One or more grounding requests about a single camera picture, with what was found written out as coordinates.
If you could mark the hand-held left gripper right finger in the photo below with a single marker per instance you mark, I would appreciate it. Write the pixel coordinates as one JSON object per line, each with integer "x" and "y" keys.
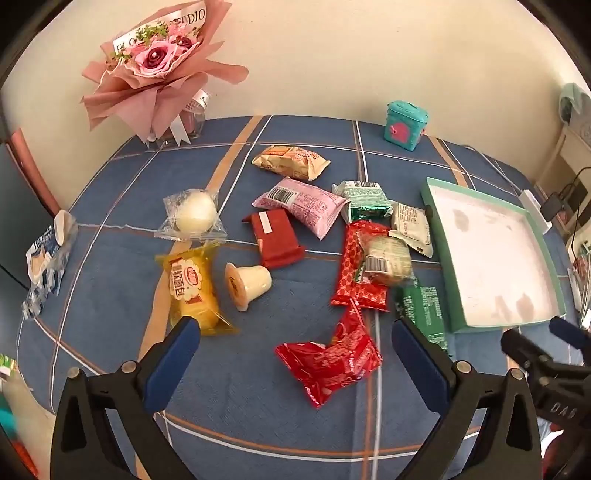
{"x": 418, "y": 364}

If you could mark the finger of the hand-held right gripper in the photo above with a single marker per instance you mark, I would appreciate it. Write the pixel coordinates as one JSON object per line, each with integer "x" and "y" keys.
{"x": 568, "y": 330}
{"x": 521, "y": 348}

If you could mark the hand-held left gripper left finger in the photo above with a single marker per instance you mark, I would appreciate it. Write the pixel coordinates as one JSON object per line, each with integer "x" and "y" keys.
{"x": 173, "y": 364}

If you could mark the dark green snack packet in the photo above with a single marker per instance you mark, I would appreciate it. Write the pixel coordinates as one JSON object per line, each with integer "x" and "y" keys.
{"x": 422, "y": 309}

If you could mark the yellow bread packet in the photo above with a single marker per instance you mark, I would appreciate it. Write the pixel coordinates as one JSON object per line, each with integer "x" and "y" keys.
{"x": 189, "y": 281}

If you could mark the bright red snack packet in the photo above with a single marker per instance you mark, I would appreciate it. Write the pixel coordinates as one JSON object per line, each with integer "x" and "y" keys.
{"x": 332, "y": 360}

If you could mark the teal-rimmed white box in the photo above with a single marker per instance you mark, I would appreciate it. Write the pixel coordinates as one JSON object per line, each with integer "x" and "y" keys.
{"x": 485, "y": 249}

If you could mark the clear-wrapped round pastry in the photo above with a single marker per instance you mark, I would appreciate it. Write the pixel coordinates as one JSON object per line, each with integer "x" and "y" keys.
{"x": 385, "y": 258}

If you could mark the white jelly cup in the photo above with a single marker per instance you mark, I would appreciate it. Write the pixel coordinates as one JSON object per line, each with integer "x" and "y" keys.
{"x": 249, "y": 284}

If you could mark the red patterned long packet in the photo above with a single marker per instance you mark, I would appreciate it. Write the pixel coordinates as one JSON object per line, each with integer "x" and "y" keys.
{"x": 351, "y": 249}

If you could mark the cream white snack packet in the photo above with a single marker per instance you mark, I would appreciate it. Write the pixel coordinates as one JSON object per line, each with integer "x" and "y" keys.
{"x": 411, "y": 224}

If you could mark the clear-wrapped white bun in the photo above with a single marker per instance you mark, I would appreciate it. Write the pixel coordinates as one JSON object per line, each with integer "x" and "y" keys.
{"x": 194, "y": 212}

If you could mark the dark red snack packet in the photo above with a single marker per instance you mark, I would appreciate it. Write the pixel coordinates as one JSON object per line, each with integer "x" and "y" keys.
{"x": 277, "y": 237}

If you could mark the green white snack packet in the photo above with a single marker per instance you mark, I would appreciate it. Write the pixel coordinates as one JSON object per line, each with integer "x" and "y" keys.
{"x": 364, "y": 198}

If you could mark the pink snack packet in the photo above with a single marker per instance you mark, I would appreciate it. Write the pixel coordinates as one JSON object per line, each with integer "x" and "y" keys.
{"x": 304, "y": 203}

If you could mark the blue plaid tablecloth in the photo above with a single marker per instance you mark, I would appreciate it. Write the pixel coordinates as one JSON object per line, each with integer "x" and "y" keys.
{"x": 258, "y": 397}

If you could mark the black power adapter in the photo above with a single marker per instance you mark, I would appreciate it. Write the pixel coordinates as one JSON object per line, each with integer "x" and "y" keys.
{"x": 551, "y": 207}

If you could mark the white power strip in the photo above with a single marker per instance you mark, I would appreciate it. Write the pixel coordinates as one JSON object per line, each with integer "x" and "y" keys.
{"x": 533, "y": 205}

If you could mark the blue white crumpled bag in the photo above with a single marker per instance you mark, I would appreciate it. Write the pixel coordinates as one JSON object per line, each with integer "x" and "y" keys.
{"x": 46, "y": 258}

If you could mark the red mesh object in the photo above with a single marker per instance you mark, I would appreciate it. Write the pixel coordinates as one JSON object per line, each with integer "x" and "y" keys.
{"x": 25, "y": 457}

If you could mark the teal object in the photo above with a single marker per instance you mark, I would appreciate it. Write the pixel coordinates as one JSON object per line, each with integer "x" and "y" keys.
{"x": 7, "y": 417}

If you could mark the orange beige snack packet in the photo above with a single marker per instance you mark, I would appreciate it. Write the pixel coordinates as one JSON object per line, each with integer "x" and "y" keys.
{"x": 291, "y": 161}

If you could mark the teal tin box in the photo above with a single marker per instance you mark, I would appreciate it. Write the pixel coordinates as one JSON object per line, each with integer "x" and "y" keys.
{"x": 404, "y": 129}

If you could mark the glass vase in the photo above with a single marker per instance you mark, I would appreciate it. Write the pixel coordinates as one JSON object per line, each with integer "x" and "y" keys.
{"x": 191, "y": 122}

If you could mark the pink flower bouquet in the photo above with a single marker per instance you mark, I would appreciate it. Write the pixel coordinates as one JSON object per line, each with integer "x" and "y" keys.
{"x": 152, "y": 55}

